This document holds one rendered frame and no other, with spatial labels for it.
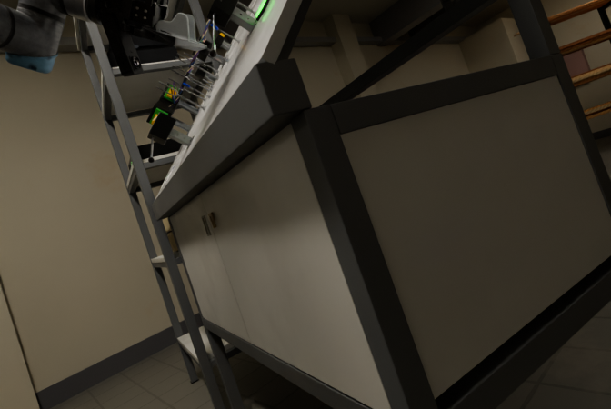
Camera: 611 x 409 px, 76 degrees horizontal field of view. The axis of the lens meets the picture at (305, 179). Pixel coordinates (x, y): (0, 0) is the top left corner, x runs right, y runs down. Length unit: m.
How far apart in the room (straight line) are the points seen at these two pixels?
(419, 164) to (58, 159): 2.89
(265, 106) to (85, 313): 2.75
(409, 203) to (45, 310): 2.78
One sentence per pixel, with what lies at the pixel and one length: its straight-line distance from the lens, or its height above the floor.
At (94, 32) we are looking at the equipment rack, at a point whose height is 1.60.
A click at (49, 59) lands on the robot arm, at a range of 0.91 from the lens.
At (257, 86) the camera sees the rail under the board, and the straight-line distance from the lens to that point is 0.47.
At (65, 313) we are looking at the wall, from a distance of 3.10.
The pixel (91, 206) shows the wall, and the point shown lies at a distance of 3.17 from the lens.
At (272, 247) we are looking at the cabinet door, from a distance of 0.68.
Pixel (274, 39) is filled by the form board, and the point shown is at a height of 0.89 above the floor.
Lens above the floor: 0.70
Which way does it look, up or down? 2 degrees up
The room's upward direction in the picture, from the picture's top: 19 degrees counter-clockwise
